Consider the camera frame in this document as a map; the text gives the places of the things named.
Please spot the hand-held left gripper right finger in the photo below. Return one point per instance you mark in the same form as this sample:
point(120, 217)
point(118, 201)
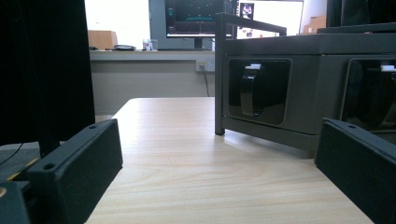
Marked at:
point(361, 161)

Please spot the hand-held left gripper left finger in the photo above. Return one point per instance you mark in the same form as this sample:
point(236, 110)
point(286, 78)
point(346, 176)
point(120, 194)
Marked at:
point(77, 168)

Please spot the dark gray corner rack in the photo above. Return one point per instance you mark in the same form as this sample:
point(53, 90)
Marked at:
point(311, 87)

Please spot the black curtain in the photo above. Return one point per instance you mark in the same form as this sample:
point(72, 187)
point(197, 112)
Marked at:
point(361, 11)
point(43, 68)

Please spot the dark flat object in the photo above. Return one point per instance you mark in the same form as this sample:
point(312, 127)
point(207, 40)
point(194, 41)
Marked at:
point(124, 47)

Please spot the cardboard box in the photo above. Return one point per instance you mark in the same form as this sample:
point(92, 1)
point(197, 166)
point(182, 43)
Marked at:
point(101, 39)

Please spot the clear glass cup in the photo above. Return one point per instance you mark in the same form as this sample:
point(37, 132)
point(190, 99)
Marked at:
point(150, 45)

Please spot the white-screen monitor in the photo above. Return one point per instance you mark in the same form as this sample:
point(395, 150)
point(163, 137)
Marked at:
point(274, 15)

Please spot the dark-screen monitor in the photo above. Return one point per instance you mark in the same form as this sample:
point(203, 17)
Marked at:
point(193, 18)

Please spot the white wall outlet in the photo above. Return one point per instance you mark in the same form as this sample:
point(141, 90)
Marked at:
point(205, 65)

